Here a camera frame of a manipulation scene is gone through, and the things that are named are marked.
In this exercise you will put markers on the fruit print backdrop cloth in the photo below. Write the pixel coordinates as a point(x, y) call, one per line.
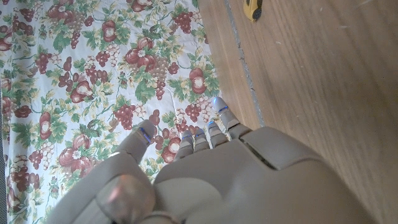
point(93, 93)

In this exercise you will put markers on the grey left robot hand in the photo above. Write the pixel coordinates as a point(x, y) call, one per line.
point(236, 180)

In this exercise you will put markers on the yellow toy car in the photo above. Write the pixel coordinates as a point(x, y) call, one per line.
point(250, 7)

